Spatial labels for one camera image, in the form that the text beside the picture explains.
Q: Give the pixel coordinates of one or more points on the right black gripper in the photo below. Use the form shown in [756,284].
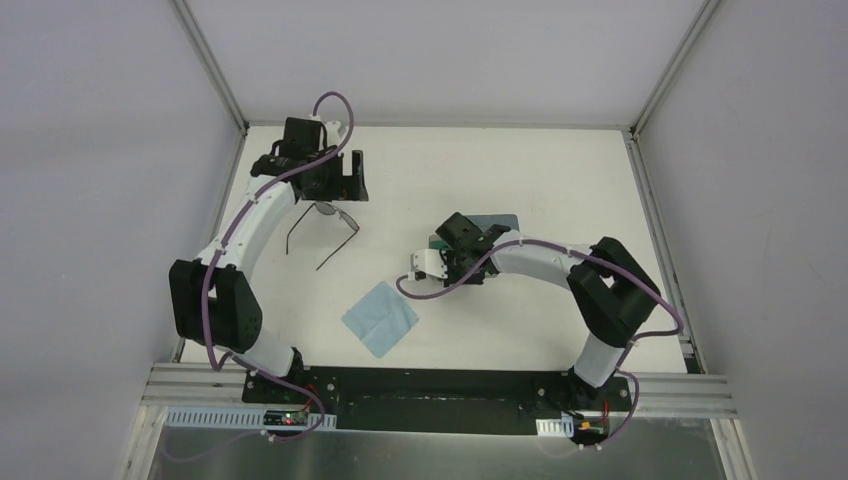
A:
[448,256]

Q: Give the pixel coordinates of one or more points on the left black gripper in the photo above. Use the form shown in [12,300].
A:
[343,179]

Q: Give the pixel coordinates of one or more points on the blue-green glasses case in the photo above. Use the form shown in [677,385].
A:
[483,222]

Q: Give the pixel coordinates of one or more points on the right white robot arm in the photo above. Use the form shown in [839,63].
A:
[613,294]

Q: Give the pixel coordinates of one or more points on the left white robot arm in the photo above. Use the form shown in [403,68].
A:
[212,300]

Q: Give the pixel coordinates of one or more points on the lower blue cleaning cloth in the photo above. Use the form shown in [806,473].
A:
[380,319]

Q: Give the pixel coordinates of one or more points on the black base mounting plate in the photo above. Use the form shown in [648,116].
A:
[476,402]

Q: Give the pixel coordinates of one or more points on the left thin-frame sunglasses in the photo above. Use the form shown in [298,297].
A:
[322,228]

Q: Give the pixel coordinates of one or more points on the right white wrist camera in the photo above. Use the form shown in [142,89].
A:
[428,263]

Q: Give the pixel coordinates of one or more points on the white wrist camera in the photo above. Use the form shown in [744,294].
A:
[428,263]
[331,131]

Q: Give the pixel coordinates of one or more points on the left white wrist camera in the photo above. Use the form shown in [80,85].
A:
[331,131]

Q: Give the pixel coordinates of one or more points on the right white cable duct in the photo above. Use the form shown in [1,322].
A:
[555,427]

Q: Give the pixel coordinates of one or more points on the white cable duct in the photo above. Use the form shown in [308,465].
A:
[555,427]
[293,420]

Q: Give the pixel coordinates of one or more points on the aluminium front rail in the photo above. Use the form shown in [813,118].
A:
[701,396]

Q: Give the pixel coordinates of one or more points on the left white cable duct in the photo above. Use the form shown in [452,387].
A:
[293,420]

